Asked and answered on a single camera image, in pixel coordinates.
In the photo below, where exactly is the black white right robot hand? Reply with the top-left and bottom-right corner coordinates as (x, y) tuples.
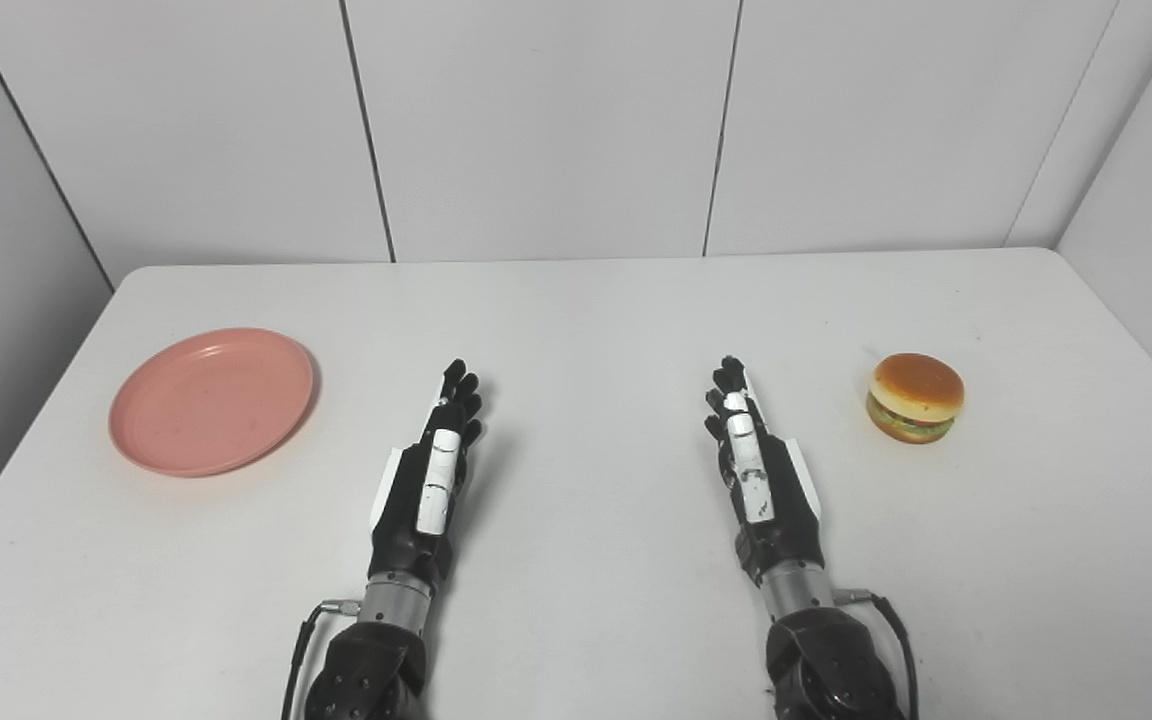
(703, 355), (825, 588)

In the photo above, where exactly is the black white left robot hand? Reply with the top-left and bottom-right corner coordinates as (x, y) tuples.
(368, 358), (487, 593)

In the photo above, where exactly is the toy hamburger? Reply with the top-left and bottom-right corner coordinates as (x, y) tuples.
(866, 353), (965, 445)

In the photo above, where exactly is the pink round plate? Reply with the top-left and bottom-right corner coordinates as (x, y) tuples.
(108, 327), (317, 478)

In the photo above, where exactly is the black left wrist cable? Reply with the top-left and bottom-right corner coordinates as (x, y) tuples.
(281, 598), (362, 720)

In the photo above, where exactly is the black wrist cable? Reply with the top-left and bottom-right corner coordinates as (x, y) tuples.
(281, 598), (362, 720)
(833, 588), (920, 720)

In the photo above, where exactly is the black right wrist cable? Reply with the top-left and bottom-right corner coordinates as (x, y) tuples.
(833, 588), (920, 720)

